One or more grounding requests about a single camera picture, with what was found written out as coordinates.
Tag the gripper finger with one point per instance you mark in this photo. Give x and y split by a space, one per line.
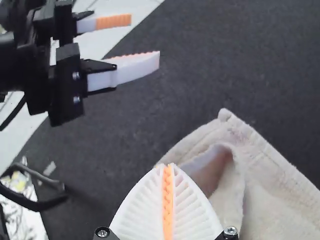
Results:
192 212
142 207
110 22

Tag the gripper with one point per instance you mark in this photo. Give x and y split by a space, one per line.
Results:
62 95

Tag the pale towel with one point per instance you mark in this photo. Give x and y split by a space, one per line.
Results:
275 187

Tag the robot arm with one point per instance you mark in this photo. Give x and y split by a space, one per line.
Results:
10 65

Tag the black mat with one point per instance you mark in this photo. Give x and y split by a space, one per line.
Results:
200 75

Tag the silver foil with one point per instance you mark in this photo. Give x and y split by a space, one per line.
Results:
17 225

